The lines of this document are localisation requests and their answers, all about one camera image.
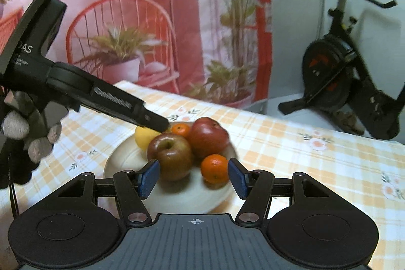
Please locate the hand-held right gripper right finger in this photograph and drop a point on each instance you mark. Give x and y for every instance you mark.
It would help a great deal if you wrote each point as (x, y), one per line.
(235, 176)

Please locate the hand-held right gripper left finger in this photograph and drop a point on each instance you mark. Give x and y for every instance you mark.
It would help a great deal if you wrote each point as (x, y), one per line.
(150, 176)

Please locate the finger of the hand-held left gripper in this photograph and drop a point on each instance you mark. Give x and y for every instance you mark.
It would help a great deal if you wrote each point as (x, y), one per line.
(126, 104)

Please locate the orange mandarin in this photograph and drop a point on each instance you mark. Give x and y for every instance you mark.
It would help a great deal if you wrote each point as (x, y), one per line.
(181, 130)
(214, 168)

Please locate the beige plate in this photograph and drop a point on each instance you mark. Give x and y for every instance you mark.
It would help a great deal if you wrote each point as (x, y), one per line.
(126, 159)

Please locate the dark red apple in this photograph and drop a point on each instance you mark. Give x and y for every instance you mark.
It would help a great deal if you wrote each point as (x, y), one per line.
(172, 156)

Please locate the yellow lemon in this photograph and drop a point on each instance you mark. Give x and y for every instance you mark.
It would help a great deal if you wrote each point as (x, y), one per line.
(144, 138)

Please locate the bright red apple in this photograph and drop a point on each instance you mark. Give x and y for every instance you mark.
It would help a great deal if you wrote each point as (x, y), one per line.
(208, 137)

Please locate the person's left hand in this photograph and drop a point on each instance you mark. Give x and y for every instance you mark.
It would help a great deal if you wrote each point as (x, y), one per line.
(15, 126)

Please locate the orange checkered tablecloth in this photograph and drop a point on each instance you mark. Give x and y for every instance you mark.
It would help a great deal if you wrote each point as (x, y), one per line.
(316, 168)

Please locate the black exercise bike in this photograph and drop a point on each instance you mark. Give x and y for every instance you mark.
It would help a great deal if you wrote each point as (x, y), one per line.
(329, 67)

